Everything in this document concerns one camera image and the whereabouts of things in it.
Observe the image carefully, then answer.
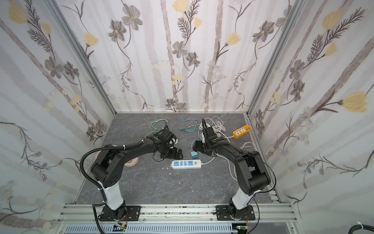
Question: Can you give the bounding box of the teal USB cable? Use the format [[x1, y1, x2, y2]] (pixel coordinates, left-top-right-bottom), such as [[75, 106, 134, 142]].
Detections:
[[179, 118, 199, 134]]

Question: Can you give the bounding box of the white blue power strip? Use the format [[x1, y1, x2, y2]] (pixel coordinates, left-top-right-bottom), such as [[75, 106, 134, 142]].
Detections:
[[170, 160, 202, 170]]

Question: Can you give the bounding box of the round pink power socket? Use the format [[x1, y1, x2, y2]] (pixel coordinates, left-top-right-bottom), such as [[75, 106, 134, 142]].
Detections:
[[125, 157, 139, 167]]

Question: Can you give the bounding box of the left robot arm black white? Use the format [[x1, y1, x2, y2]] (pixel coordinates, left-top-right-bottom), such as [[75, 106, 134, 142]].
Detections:
[[79, 127, 177, 234]]

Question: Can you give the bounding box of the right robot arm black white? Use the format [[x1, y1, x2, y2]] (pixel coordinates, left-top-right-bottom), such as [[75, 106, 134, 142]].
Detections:
[[193, 119, 271, 219]]

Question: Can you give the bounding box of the orange power strip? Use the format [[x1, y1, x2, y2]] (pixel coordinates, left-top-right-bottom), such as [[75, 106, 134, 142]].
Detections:
[[232, 125, 252, 139]]

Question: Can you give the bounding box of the white power strip cord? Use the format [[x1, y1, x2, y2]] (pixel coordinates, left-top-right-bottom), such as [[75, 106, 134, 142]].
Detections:
[[201, 141, 254, 182]]

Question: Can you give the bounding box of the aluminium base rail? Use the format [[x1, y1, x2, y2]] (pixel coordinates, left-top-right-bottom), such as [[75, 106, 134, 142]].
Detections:
[[56, 203, 299, 234]]

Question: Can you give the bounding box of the white slotted cable duct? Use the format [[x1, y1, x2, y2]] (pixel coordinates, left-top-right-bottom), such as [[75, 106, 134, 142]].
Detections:
[[64, 223, 239, 234]]

